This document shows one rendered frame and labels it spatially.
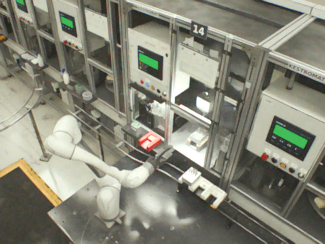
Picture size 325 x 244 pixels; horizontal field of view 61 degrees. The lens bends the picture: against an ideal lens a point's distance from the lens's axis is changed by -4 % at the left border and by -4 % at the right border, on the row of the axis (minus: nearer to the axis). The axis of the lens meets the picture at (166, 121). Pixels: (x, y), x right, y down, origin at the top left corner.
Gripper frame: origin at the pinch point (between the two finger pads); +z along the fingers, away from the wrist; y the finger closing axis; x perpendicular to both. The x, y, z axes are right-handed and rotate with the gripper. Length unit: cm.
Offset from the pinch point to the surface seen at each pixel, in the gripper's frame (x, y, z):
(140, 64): 47, 47, 18
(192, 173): -17.0, -19.5, 9.1
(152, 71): 35, 46, 18
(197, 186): -25.5, -26.2, 5.8
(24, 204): 125, -111, -86
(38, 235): 83, -111, -95
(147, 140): 34.1, -20.0, 11.7
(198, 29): 0, 89, 21
